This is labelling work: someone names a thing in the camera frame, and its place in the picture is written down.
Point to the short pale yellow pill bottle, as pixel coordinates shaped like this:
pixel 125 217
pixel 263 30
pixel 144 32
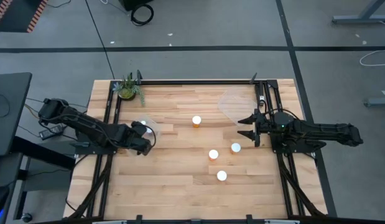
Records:
pixel 143 122

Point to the grey desk foot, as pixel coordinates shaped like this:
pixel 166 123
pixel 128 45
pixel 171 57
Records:
pixel 378 102

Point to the black aluminium table frame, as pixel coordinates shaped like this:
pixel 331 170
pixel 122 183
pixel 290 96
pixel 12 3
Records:
pixel 192 82

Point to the black box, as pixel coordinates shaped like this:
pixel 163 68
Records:
pixel 133 3

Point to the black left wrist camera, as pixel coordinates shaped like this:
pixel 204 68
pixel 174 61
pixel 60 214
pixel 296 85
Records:
pixel 138 125

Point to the black caster wheel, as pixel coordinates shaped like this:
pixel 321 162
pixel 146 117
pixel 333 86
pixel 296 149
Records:
pixel 26 217

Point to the orange pill bottle red label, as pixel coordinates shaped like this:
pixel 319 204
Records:
pixel 221 175

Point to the grey desk leg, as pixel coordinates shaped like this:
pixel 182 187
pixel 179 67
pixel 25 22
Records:
pixel 363 17

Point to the black camera post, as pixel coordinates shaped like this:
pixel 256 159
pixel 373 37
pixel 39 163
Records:
pixel 139 76

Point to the black side table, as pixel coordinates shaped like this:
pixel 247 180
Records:
pixel 8 112

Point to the orange pill bottle white cap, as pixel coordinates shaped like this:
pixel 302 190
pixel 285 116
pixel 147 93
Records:
pixel 235 148
pixel 213 154
pixel 196 120

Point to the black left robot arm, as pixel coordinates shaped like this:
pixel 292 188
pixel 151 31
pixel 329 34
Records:
pixel 86 127

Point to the black desk base frame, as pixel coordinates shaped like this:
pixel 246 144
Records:
pixel 46 155

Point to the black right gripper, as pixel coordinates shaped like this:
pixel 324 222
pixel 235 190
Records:
pixel 268 127

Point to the black mat orange striped edge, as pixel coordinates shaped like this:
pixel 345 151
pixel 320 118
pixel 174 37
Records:
pixel 12 15

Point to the black power adapter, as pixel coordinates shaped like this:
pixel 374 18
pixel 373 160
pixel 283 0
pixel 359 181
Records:
pixel 50 131

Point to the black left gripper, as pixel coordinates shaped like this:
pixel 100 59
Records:
pixel 133 140

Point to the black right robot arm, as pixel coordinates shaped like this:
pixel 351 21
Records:
pixel 329 130

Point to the clear plastic bin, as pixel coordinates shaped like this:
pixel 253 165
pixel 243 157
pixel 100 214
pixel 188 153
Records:
pixel 153 119
pixel 235 102

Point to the potted green succulent plant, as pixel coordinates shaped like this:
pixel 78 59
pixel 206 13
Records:
pixel 128 90

